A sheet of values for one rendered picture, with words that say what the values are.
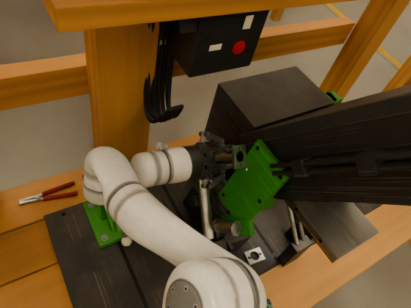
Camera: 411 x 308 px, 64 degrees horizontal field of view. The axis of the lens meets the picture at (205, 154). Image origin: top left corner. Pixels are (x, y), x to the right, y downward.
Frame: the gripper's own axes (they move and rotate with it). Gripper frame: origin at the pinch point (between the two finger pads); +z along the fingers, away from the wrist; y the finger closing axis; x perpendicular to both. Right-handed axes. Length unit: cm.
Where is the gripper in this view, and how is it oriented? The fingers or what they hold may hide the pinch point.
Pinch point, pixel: (230, 156)
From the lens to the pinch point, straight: 79.3
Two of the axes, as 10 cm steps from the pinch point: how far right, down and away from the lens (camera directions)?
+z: 7.7, -1.1, 6.2
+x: -6.3, -0.7, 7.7
